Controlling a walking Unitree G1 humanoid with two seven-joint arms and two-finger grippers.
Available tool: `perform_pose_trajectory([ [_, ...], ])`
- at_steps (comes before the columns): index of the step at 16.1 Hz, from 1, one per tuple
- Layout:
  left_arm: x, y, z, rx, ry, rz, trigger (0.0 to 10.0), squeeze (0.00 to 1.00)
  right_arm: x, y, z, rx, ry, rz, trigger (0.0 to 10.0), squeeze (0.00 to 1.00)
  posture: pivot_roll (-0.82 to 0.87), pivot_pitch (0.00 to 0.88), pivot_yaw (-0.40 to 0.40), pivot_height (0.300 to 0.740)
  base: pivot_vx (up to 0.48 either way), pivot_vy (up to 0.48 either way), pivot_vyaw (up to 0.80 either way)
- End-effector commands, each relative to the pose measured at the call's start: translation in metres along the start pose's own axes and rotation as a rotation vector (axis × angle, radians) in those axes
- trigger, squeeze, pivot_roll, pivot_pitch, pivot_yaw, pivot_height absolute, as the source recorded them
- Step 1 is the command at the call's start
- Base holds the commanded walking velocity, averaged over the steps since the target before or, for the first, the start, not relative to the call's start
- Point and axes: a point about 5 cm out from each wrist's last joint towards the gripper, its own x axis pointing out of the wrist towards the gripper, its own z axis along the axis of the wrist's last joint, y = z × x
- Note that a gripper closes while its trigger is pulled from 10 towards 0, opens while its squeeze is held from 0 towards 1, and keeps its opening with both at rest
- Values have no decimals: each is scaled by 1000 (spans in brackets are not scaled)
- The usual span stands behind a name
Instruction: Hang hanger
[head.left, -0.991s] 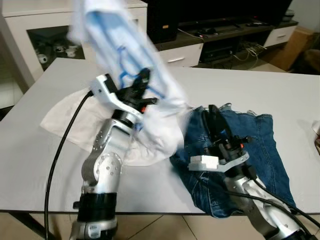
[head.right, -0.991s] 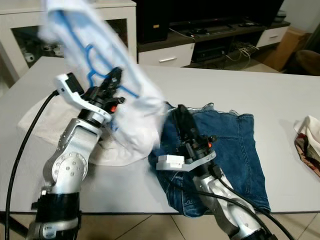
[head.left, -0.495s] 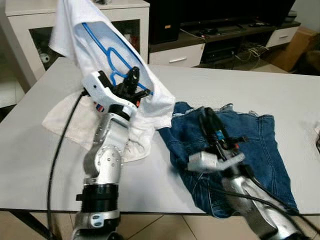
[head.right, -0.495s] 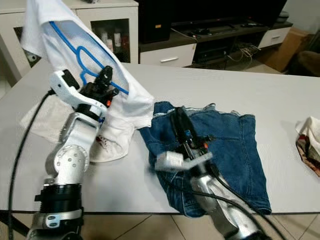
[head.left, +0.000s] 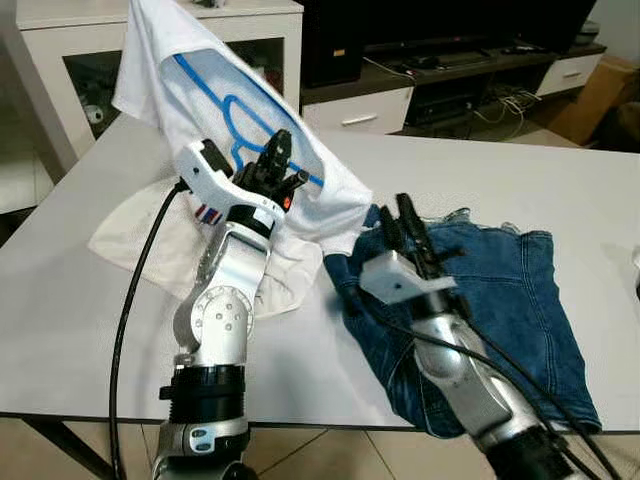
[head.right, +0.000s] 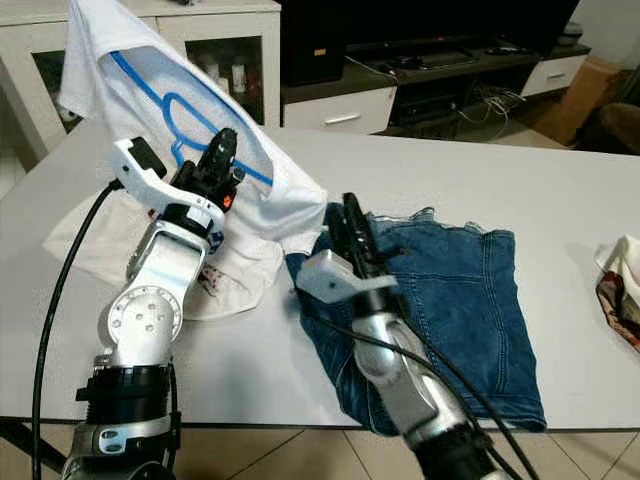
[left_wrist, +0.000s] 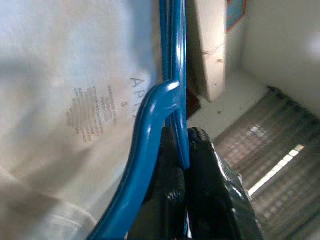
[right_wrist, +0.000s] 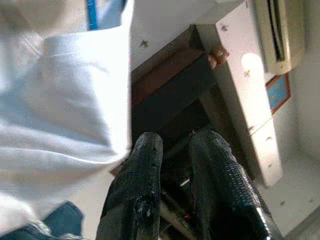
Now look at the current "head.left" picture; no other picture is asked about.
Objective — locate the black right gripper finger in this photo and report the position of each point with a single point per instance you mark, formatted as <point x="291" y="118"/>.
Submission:
<point x="393" y="235"/>
<point x="415" y="228"/>

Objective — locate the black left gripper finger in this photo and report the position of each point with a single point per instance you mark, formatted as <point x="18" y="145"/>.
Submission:
<point x="285" y="155"/>
<point x="268" y="158"/>

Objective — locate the blue denim shorts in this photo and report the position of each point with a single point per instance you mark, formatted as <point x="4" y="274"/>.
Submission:
<point x="520" y="290"/>

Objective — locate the blue plastic hanger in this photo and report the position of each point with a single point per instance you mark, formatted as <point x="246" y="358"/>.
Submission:
<point x="200" y="78"/>

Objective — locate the white t-shirt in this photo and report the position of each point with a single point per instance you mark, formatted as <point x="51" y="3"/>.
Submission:
<point x="160" y="60"/>

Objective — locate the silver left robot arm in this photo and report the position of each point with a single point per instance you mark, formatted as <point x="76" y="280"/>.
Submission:
<point x="220" y="320"/>

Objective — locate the dark bench white drawers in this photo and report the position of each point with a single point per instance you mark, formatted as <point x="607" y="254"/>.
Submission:
<point x="360" y="108"/>

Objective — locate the black speaker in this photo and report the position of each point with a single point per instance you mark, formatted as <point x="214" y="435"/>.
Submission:
<point x="330" y="45"/>

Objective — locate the cream white cloth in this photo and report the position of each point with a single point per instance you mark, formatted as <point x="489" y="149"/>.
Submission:
<point x="150" y="250"/>

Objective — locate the black television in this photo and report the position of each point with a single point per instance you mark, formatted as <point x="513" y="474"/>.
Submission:
<point x="470" y="20"/>

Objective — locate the brown cardboard box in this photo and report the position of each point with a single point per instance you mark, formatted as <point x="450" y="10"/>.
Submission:
<point x="600" y="100"/>

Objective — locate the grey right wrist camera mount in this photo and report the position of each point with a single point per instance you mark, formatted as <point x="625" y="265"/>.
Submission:
<point x="395" y="278"/>

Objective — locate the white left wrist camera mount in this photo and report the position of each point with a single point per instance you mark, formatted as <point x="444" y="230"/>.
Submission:
<point x="215" y="185"/>

